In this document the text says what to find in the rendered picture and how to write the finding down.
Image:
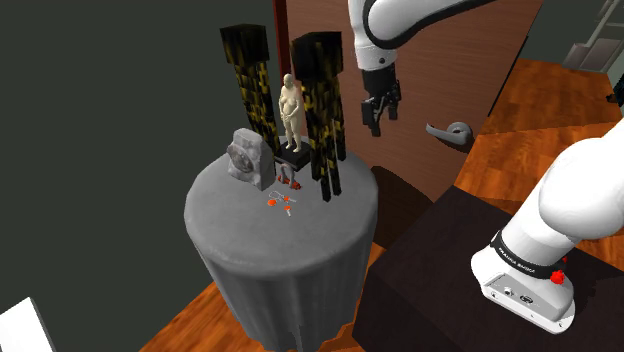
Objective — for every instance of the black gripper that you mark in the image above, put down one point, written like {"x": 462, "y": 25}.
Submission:
{"x": 381, "y": 83}

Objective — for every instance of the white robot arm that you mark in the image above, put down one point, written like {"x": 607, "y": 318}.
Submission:
{"x": 575, "y": 195}

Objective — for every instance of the black and yellow pillar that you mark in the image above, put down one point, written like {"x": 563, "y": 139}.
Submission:
{"x": 253, "y": 83}
{"x": 322, "y": 107}

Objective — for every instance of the beige human figure, black base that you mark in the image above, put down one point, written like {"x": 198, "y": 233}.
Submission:
{"x": 291, "y": 109}

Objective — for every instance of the small red and grey tool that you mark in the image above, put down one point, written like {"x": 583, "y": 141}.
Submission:
{"x": 288, "y": 176}

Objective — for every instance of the keys with orange tags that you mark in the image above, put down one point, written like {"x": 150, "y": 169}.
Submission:
{"x": 285, "y": 200}

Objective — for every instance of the grey stone sculpture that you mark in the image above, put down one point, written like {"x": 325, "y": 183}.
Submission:
{"x": 251, "y": 158}

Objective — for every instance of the dark robot stand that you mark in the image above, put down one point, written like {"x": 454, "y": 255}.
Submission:
{"x": 429, "y": 273}

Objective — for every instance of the round table with grey cloth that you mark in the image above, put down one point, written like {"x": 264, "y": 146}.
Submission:
{"x": 282, "y": 253}

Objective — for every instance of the white block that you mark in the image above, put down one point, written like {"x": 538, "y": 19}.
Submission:
{"x": 22, "y": 329}

